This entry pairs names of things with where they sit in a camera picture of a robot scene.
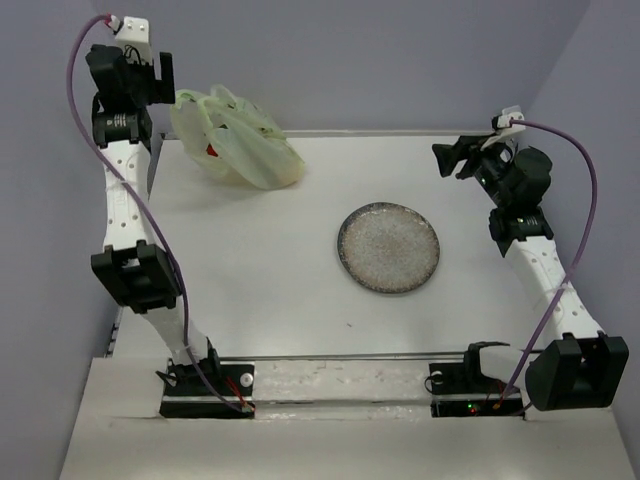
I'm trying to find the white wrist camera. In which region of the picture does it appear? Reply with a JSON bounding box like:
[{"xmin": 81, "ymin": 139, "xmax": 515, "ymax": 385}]
[
  {"xmin": 491, "ymin": 105, "xmax": 526, "ymax": 138},
  {"xmin": 115, "ymin": 16, "xmax": 153, "ymax": 65}
]

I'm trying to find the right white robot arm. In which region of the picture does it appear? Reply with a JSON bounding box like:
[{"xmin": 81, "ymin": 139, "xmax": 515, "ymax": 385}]
[{"xmin": 432, "ymin": 136, "xmax": 629, "ymax": 411}]

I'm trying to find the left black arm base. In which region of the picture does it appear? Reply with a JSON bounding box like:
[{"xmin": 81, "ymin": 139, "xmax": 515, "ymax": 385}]
[{"xmin": 155, "ymin": 362, "xmax": 256, "ymax": 420}]

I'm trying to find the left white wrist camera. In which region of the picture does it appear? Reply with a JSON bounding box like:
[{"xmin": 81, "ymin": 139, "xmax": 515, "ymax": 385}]
[{"xmin": 115, "ymin": 16, "xmax": 153, "ymax": 65}]

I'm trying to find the aluminium table frame rail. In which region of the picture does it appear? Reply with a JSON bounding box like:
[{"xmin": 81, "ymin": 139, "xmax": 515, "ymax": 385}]
[{"xmin": 158, "ymin": 128, "xmax": 494, "ymax": 141}]

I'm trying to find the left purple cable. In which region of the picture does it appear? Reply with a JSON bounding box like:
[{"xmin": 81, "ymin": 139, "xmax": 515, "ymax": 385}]
[{"xmin": 66, "ymin": 13, "xmax": 251, "ymax": 414}]

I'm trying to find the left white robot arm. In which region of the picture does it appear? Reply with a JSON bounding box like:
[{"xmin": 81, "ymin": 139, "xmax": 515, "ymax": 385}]
[{"xmin": 85, "ymin": 44, "xmax": 221, "ymax": 395}]

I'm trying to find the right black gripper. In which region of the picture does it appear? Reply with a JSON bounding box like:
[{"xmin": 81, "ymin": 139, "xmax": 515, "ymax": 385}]
[{"xmin": 431, "ymin": 133, "xmax": 514, "ymax": 209}]

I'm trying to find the light green plastic bag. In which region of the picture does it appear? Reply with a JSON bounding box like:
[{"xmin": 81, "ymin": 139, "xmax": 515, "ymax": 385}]
[{"xmin": 169, "ymin": 85, "xmax": 305, "ymax": 191}]

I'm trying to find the speckled ceramic plate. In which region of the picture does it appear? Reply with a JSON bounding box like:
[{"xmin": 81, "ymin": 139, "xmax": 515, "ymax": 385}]
[{"xmin": 336, "ymin": 202, "xmax": 441, "ymax": 295}]

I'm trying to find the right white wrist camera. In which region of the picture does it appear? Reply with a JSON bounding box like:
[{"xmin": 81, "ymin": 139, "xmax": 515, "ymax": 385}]
[{"xmin": 491, "ymin": 105, "xmax": 526, "ymax": 138}]

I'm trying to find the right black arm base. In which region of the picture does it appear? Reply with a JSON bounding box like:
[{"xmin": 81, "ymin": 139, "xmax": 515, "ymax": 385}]
[{"xmin": 424, "ymin": 362, "xmax": 526, "ymax": 418}]

